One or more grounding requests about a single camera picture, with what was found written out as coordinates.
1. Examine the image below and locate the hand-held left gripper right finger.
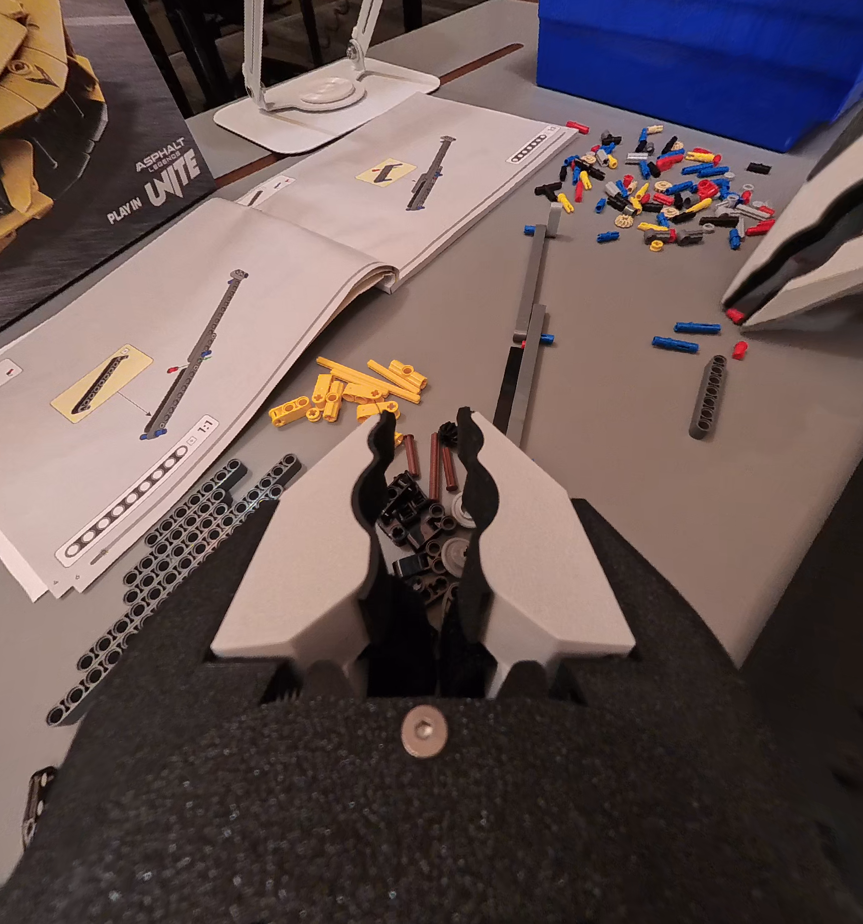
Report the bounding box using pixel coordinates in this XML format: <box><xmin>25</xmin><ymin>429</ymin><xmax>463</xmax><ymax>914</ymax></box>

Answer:
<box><xmin>454</xmin><ymin>408</ymin><xmax>636</xmax><ymax>695</ymax></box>

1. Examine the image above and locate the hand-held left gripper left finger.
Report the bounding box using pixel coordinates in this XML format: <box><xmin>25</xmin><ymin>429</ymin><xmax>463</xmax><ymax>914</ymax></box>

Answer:
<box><xmin>211</xmin><ymin>410</ymin><xmax>403</xmax><ymax>694</ymax></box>

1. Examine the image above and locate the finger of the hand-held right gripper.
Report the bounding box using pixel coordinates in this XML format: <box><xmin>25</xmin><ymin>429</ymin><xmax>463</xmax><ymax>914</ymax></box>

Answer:
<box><xmin>742</xmin><ymin>230</ymin><xmax>863</xmax><ymax>332</ymax></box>
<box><xmin>721</xmin><ymin>104</ymin><xmax>863</xmax><ymax>310</ymax></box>

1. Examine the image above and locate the pile of colourful connector pins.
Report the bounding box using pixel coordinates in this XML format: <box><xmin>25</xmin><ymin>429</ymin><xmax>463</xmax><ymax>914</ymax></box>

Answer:
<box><xmin>524</xmin><ymin>119</ymin><xmax>779</xmax><ymax>254</ymax></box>

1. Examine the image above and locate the long black toy beam assembly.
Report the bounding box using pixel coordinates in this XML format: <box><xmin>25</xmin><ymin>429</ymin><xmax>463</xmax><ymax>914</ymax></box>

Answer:
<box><xmin>492</xmin><ymin>202</ymin><xmax>566</xmax><ymax>450</ymax></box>

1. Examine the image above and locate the light grey holed toy beam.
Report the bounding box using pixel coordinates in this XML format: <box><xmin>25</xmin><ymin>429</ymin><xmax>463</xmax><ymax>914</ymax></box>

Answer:
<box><xmin>23</xmin><ymin>767</ymin><xmax>58</xmax><ymax>853</ymax></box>

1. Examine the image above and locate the toy car set box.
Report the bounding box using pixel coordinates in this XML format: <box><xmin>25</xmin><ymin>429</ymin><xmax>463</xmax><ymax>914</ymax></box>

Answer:
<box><xmin>0</xmin><ymin>0</ymin><xmax>217</xmax><ymax>351</ymax></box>

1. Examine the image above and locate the stack of black toy beams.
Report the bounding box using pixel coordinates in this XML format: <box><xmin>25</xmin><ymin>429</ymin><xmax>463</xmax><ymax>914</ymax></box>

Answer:
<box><xmin>47</xmin><ymin>453</ymin><xmax>304</xmax><ymax>725</ymax></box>

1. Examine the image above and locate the pile of small black connectors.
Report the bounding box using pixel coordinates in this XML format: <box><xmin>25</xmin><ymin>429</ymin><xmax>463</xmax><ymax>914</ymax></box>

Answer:
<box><xmin>377</xmin><ymin>469</ymin><xmax>468</xmax><ymax>615</ymax></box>

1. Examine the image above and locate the short black toy beam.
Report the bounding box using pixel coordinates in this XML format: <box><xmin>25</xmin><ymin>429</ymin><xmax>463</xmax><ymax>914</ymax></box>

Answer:
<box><xmin>689</xmin><ymin>355</ymin><xmax>728</xmax><ymax>440</ymax></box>

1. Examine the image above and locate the blue plastic bin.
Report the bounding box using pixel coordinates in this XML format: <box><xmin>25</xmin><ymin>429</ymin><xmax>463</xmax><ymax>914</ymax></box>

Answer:
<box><xmin>536</xmin><ymin>0</ymin><xmax>863</xmax><ymax>153</ymax></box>

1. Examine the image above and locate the pile of yellow toy pieces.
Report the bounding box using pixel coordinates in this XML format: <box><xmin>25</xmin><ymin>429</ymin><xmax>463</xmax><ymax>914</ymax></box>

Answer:
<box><xmin>269</xmin><ymin>356</ymin><xmax>430</xmax><ymax>443</ymax></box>

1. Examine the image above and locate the black perforated panel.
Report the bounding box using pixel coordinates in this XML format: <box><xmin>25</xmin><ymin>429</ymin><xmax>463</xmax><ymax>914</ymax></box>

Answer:
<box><xmin>742</xmin><ymin>404</ymin><xmax>863</xmax><ymax>924</ymax></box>

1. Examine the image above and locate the white instruction booklet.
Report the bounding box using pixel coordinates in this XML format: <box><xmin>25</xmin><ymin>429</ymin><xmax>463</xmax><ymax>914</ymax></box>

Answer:
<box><xmin>0</xmin><ymin>91</ymin><xmax>580</xmax><ymax>602</ymax></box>

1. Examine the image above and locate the white wooden document stand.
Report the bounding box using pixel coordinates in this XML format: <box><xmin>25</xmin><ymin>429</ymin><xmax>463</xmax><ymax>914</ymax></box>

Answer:
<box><xmin>213</xmin><ymin>0</ymin><xmax>441</xmax><ymax>154</ymax></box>

